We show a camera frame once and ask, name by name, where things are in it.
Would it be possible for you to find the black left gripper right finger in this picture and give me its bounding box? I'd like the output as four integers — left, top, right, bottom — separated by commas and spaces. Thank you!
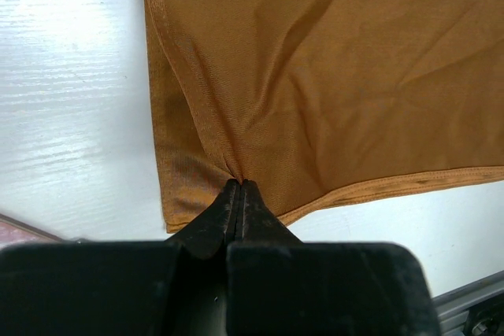
227, 180, 439, 335

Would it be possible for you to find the aluminium table frame rail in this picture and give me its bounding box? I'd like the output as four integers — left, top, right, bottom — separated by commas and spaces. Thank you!
433, 271, 503, 335

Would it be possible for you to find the orange brown cloth napkin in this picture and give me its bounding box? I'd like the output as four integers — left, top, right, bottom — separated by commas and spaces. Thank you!
145, 0, 503, 232

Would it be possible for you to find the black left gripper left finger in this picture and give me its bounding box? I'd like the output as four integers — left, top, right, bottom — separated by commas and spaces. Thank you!
1, 180, 239, 335

